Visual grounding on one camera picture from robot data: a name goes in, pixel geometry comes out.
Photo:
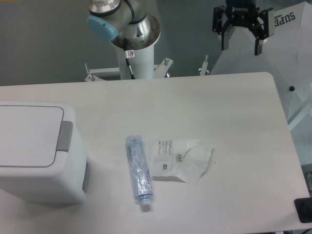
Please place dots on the torn white paper package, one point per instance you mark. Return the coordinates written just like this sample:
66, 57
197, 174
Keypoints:
180, 159

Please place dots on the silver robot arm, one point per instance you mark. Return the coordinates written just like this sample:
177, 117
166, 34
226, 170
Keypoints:
127, 24

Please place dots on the white metal base frame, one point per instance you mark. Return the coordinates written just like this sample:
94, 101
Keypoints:
130, 71

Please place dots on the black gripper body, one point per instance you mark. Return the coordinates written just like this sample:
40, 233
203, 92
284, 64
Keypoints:
241, 13

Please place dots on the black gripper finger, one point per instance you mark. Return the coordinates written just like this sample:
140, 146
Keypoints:
262, 27
222, 24

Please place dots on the grey lid push button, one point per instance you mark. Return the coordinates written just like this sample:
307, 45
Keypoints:
64, 137

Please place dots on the white umbrella with lettering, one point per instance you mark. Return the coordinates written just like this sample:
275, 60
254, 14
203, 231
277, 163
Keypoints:
287, 56

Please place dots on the crushed clear plastic bottle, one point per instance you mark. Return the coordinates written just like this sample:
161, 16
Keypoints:
139, 172

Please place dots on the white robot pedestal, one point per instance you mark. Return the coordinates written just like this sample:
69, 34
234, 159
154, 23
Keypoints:
139, 61

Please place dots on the white plastic trash can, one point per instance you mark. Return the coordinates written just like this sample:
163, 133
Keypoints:
64, 181

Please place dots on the white trash can lid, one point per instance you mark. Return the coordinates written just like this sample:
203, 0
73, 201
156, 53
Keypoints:
29, 135

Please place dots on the black device at table edge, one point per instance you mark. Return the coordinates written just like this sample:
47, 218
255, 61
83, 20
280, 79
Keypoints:
304, 209

